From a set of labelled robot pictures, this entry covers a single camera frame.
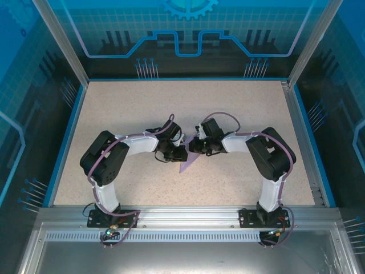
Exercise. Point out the purple paper sheet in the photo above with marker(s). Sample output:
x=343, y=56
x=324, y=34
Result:
x=186, y=164

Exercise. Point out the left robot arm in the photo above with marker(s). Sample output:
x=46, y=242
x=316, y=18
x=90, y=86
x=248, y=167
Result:
x=102, y=162

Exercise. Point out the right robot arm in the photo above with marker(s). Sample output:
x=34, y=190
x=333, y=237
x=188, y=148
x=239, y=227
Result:
x=271, y=160

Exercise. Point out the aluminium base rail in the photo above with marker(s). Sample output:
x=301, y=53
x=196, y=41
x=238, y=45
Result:
x=188, y=217

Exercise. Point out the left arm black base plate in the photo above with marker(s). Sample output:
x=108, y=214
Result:
x=128, y=218

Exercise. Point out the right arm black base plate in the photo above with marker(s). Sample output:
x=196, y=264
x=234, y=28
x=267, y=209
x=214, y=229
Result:
x=248, y=218

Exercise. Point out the aluminium side rail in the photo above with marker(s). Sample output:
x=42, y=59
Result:
x=295, y=114

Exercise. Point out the aluminium frame post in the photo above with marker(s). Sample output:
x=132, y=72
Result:
x=65, y=48
x=310, y=42

